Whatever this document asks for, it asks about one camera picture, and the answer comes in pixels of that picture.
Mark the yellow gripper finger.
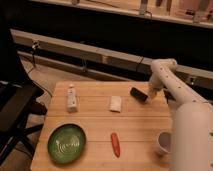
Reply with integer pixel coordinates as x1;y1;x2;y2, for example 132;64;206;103
147;90;157;101

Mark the black eraser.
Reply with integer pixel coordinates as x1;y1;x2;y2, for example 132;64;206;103
130;87;148;103

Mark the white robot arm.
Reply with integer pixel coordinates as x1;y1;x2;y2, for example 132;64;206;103
148;59;213;171

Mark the green ceramic plate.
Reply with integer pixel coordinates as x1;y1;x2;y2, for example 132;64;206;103
47;124;87;164

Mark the white folded cloth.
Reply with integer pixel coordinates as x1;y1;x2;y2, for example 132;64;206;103
110;96;122;112

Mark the orange carrot toy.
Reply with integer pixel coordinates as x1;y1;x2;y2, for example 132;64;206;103
111;133;120;157

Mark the white tube with cap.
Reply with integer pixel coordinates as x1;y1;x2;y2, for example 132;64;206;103
67;84;77;112

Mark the black chair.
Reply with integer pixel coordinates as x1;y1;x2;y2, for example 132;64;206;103
0;31;47;166

